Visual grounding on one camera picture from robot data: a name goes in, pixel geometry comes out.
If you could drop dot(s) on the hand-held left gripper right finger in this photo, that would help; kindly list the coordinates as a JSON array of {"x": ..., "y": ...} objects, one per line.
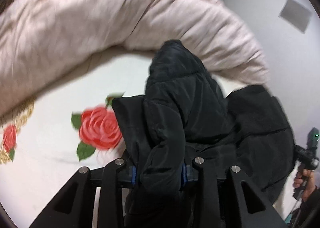
[{"x": 184, "y": 175}]

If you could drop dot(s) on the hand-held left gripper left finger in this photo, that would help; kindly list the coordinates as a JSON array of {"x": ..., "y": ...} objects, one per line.
[{"x": 133, "y": 176}]

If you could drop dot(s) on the black padded jacket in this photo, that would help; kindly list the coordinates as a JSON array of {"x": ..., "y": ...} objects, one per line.
[{"x": 187, "y": 98}]

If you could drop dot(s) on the person's right forearm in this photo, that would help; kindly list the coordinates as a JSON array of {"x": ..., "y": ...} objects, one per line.
[{"x": 311, "y": 203}]

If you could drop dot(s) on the person's right hand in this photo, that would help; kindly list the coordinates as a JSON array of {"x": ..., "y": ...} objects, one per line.
[{"x": 303, "y": 179}]

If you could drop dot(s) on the white floral bed sheet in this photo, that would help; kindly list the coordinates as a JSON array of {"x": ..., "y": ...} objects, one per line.
[{"x": 50, "y": 168}]

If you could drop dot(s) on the pink quilt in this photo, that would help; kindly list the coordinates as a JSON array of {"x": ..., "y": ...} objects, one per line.
[{"x": 75, "y": 18}]

